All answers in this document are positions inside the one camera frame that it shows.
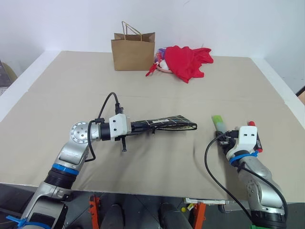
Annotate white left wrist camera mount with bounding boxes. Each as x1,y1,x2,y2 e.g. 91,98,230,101
109,114,132,143

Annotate white and pink item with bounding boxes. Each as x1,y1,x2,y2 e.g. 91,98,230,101
153,56,172,73

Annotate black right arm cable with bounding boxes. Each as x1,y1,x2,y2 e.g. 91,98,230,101
205,132,288,224

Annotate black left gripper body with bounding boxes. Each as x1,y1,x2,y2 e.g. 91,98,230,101
113,121,144,153

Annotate dark rounded shape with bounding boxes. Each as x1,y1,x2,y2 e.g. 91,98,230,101
159,202,192,229

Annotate brown paper bag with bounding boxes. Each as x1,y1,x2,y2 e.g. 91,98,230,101
110,21,156,72

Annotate purple plastic item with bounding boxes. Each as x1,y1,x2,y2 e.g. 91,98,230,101
155,48,167,61

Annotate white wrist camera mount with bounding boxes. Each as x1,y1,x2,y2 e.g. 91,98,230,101
109,114,132,143
226,125,259,160

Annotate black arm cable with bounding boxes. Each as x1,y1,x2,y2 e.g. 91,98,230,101
205,132,288,224
86,92,125,163

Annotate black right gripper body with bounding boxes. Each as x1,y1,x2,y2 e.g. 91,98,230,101
219,129,239,146

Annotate red tassel ornament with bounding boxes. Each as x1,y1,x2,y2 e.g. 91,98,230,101
145,63,160,77

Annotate green highlighter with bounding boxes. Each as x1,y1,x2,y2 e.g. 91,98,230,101
211,114,226,133

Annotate blue cable tie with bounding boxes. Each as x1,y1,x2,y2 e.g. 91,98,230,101
5,215,44,228
229,150,259,166

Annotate orange clamp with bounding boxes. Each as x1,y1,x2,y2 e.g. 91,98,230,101
193,201,207,229
89,194,101,229

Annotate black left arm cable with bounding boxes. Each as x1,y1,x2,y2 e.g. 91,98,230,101
86,92,125,163

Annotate red cloth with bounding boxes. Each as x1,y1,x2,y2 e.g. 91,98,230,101
163,45,214,84

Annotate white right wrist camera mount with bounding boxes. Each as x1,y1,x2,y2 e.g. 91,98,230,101
226,125,259,160

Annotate beige table cloth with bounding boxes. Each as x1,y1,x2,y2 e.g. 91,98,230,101
0,50,305,201

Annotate black grid pouch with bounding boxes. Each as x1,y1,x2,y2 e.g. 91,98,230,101
133,114,198,135

